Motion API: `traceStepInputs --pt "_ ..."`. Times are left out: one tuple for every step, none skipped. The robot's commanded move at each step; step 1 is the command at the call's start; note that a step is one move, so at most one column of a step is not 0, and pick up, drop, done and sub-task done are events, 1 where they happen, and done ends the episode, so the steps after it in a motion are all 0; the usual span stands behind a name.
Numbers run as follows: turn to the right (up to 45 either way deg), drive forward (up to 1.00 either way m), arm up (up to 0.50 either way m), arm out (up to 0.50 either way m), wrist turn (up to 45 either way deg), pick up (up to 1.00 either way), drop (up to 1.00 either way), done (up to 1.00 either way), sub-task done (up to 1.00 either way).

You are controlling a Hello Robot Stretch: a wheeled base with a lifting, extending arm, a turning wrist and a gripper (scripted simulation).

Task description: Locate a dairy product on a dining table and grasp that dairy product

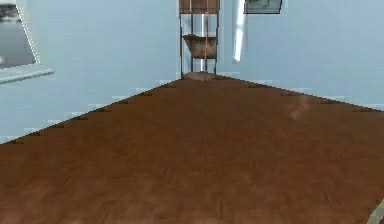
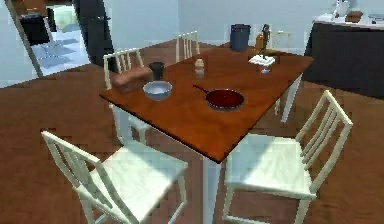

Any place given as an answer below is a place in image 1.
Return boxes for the pale grey-green object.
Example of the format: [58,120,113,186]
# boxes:
[368,198,384,224]

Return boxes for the dark framed wall picture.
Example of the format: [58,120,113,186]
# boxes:
[243,0,284,15]

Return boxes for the white framed window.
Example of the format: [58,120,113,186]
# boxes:
[0,0,55,85]

